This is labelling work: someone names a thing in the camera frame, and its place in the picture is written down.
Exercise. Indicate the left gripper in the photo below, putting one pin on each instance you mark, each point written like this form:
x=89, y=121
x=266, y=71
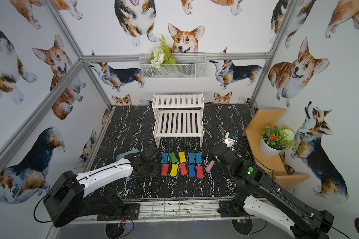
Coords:
x=155, y=158

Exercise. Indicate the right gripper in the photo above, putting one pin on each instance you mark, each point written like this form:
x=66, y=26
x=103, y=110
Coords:
x=217, y=150

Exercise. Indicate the red eraser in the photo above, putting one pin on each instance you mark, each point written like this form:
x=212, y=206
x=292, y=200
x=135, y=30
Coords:
x=183, y=169
x=199, y=172
x=164, y=171

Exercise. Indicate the blue eraser bottom shelf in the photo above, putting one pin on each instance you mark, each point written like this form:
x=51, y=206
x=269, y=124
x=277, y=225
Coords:
x=191, y=168

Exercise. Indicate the yellow eraser top shelf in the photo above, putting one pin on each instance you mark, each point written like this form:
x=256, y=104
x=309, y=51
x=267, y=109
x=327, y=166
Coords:
x=182, y=157

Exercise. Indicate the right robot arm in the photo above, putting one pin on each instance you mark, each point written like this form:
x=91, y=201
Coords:
x=259, y=195

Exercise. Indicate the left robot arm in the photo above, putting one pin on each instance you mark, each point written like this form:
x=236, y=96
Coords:
x=68, y=199

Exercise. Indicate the wooden corner shelf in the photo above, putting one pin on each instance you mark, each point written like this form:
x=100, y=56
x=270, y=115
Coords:
x=267, y=157

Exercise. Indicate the white wooden two-tier shelf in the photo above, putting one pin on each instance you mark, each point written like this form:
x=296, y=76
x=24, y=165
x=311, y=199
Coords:
x=178, y=116

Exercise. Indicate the potted plant red flowers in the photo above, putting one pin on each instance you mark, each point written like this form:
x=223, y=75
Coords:
x=275, y=140

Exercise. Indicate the green fern white flowers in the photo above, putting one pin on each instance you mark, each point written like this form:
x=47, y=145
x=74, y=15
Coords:
x=161, y=55

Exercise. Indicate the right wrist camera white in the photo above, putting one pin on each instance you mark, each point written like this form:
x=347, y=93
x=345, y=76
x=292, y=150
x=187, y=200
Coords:
x=230, y=140

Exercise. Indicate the purple toy rake pink handle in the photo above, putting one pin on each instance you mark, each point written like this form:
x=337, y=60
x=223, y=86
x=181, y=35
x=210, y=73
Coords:
x=210, y=166

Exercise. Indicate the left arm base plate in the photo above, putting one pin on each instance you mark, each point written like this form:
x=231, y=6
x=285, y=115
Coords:
x=127, y=211

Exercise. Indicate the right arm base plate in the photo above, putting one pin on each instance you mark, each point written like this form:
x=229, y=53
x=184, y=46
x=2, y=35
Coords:
x=236, y=208

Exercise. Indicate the white wire wall basket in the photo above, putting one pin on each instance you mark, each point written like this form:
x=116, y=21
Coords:
x=187, y=66

